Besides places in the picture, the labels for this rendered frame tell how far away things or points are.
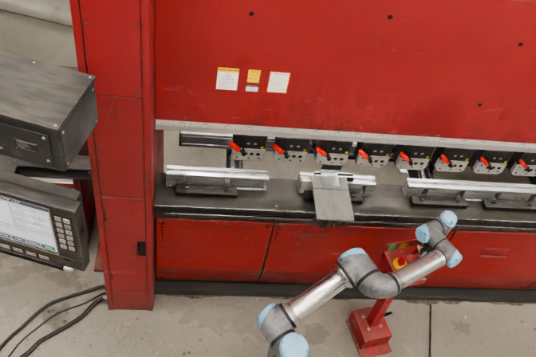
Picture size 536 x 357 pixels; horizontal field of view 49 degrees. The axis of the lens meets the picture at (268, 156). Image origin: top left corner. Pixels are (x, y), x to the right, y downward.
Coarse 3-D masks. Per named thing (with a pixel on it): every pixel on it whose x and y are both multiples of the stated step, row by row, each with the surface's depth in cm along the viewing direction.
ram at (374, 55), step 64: (192, 0) 210; (256, 0) 211; (320, 0) 212; (384, 0) 214; (448, 0) 215; (512, 0) 217; (192, 64) 231; (256, 64) 233; (320, 64) 234; (384, 64) 236; (448, 64) 238; (512, 64) 239; (192, 128) 258; (320, 128) 262; (384, 128) 264; (448, 128) 266; (512, 128) 268
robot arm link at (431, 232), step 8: (424, 224) 258; (432, 224) 257; (440, 224) 258; (416, 232) 258; (424, 232) 254; (432, 232) 255; (440, 232) 255; (424, 240) 255; (432, 240) 254; (432, 248) 256
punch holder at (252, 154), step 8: (240, 136) 263; (248, 136) 263; (256, 136) 263; (264, 136) 264; (240, 144) 267; (248, 144) 267; (256, 144) 267; (264, 144) 268; (232, 152) 270; (240, 152) 270; (248, 152) 271; (256, 152) 271; (264, 152) 271; (256, 160) 275
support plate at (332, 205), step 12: (312, 180) 287; (324, 192) 283; (336, 192) 284; (348, 192) 286; (324, 204) 278; (336, 204) 279; (348, 204) 280; (324, 216) 273; (336, 216) 274; (348, 216) 275
